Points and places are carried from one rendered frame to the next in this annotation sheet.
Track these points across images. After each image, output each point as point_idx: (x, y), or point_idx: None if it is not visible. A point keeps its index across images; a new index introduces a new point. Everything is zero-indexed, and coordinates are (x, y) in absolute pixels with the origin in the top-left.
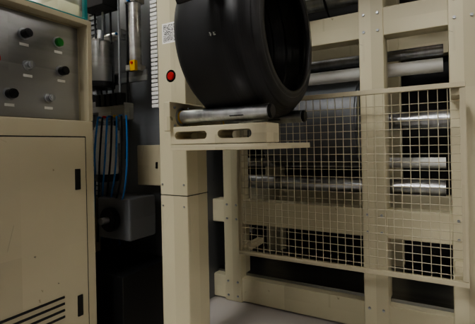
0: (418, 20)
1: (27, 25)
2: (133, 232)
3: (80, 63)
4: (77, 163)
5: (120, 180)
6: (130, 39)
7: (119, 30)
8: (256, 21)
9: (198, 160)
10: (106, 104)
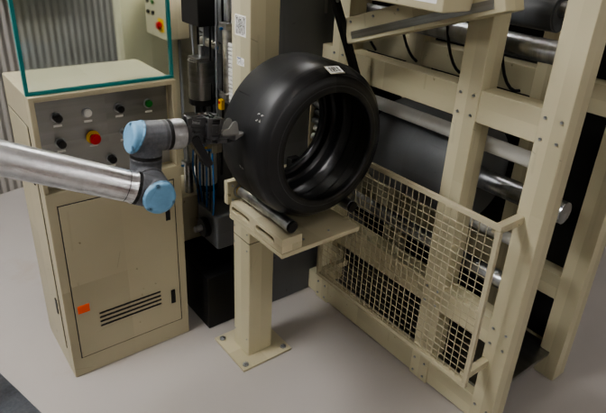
0: (509, 123)
1: (120, 99)
2: (220, 243)
3: (169, 114)
4: None
5: (210, 201)
6: (223, 68)
7: (216, 50)
8: (272, 169)
9: None
10: None
